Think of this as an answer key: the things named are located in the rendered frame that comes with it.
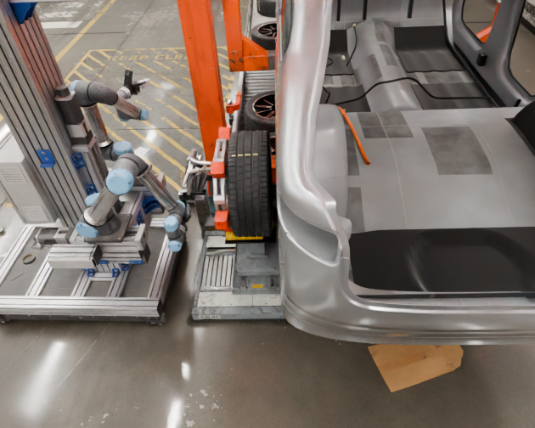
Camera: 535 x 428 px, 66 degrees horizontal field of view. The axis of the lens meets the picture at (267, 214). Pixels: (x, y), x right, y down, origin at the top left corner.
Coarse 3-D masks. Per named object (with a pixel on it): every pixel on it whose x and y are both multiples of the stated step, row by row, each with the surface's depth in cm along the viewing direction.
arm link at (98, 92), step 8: (88, 88) 234; (96, 88) 234; (104, 88) 236; (96, 96) 235; (104, 96) 237; (112, 96) 240; (120, 96) 250; (112, 104) 244; (120, 104) 250; (128, 104) 257; (128, 112) 261; (136, 112) 266; (144, 112) 272; (144, 120) 274
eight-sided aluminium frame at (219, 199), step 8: (216, 144) 246; (224, 144) 246; (216, 152) 240; (224, 152) 240; (216, 160) 234; (224, 160) 236; (216, 184) 234; (224, 184) 237; (216, 192) 234; (224, 192) 235; (216, 200) 234; (224, 200) 234; (216, 208) 238; (224, 208) 238
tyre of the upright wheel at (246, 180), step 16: (240, 144) 235; (256, 144) 235; (240, 160) 229; (256, 160) 229; (240, 176) 228; (256, 176) 227; (240, 192) 228; (256, 192) 228; (272, 192) 286; (240, 208) 231; (256, 208) 231; (240, 224) 240; (256, 224) 239; (272, 224) 265
